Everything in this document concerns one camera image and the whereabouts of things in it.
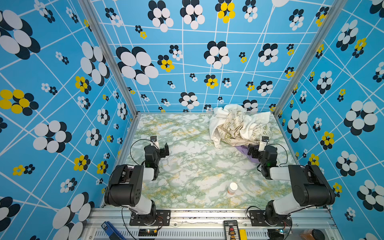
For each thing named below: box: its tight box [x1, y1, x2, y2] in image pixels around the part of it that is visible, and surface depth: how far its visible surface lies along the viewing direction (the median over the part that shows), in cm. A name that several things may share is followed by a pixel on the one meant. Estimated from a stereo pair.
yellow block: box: [239, 229, 248, 240], surface depth 70 cm
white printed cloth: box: [209, 104, 273, 148], surface depth 99 cm
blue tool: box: [101, 221, 127, 240], surface depth 69 cm
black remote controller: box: [223, 220, 240, 240], surface depth 71 cm
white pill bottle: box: [227, 182, 238, 195], surface depth 78 cm
